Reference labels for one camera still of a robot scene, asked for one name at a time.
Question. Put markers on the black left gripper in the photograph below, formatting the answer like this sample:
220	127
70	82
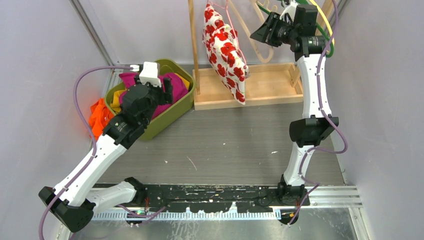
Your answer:
167	88

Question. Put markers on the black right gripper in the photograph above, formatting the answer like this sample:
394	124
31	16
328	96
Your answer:
261	34

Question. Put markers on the magenta dress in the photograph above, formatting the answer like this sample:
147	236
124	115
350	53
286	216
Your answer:
180	88

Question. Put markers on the white red poppy garment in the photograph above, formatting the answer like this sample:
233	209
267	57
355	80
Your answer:
224	54

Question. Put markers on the pink wire hanger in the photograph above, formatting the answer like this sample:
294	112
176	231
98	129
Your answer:
228	20

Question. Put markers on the green plastic hanger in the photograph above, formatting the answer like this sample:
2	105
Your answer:
264	6

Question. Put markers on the yellow pleated skirt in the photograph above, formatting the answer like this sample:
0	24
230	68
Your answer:
114	102

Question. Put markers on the cream plastic hanger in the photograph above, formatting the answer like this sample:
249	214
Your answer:
324	13

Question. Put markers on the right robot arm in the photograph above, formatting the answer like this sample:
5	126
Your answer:
317	122

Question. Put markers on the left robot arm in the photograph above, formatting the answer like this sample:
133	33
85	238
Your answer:
71	201

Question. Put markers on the green plastic bin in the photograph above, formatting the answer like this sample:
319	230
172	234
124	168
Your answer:
172	112

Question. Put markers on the wooden clothes rack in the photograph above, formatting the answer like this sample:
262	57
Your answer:
268	84

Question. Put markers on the orange object behind bin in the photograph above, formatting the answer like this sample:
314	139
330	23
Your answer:
99	118

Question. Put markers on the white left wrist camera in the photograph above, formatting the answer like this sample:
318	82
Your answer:
150	74

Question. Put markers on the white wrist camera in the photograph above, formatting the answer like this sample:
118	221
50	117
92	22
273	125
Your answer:
150	74
289	9

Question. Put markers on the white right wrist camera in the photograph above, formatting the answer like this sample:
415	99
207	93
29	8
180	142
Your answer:
289	9

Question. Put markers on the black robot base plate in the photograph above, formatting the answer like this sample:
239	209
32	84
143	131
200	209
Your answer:
218	198

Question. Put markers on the aluminium rail frame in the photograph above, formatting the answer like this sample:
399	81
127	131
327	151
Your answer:
287	215

